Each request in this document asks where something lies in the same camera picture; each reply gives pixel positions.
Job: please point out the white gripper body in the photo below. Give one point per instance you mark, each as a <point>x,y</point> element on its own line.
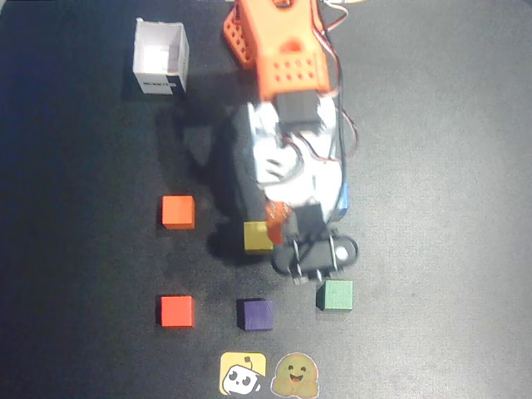
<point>309,217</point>

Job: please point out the white open cardboard box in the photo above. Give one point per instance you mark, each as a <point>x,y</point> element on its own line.
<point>160,58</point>

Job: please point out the orange and white robot arm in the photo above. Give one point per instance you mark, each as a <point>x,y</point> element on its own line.
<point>282,45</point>

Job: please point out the orange wooden cube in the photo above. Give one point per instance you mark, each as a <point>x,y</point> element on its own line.
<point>178,211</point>

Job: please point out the yellow robot face sticker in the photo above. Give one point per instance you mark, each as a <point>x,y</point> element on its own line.
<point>243,373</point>

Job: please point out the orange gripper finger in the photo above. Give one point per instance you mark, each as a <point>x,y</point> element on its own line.
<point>276,218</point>

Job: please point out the black felt mat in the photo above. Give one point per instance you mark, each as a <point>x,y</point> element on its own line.
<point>436,208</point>

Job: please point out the purple wooden cube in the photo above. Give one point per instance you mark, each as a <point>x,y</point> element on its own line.
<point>257,315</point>

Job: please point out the smiling hugging face sticker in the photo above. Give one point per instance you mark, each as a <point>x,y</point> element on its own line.
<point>295,374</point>

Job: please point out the red wooden cube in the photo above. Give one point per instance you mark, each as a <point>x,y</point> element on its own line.
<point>176,311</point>

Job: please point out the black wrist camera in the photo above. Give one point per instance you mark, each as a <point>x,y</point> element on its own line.
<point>316,253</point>

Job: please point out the blue wooden cube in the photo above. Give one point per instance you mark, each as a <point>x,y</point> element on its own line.
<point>345,201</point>

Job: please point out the yellow wooden cube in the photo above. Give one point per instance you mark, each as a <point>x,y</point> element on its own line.
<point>254,239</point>

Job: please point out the green wooden cube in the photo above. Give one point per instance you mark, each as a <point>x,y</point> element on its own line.
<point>336,296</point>

